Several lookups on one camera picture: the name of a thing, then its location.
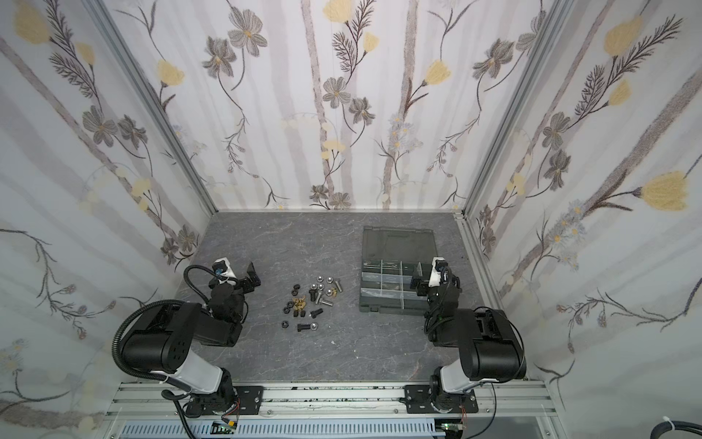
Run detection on green plastic organizer box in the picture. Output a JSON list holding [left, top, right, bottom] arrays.
[[358, 226, 438, 316]]

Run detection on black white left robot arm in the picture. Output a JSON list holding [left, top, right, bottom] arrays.
[[112, 258, 263, 424]]

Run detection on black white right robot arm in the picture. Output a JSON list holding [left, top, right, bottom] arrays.
[[404, 274, 527, 414]]

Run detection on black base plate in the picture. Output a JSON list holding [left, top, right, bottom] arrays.
[[213, 383, 264, 415], [400, 384, 479, 414]]

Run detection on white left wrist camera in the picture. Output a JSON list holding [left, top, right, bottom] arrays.
[[212, 257, 238, 283]]

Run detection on brass wing nuts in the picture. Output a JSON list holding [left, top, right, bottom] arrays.
[[294, 297, 306, 311]]

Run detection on black cable corner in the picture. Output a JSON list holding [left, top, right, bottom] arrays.
[[649, 416, 702, 439]]

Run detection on black corrugated cable conduit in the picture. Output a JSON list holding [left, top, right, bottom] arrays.
[[112, 299, 188, 382]]

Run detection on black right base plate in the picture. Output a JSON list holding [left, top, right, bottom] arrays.
[[400, 384, 479, 414]]

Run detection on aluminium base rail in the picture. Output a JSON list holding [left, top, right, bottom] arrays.
[[98, 380, 566, 438]]

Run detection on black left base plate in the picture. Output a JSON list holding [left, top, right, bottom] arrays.
[[213, 383, 264, 415]]

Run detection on white slotted cable duct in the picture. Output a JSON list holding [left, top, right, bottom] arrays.
[[114, 419, 446, 438]]

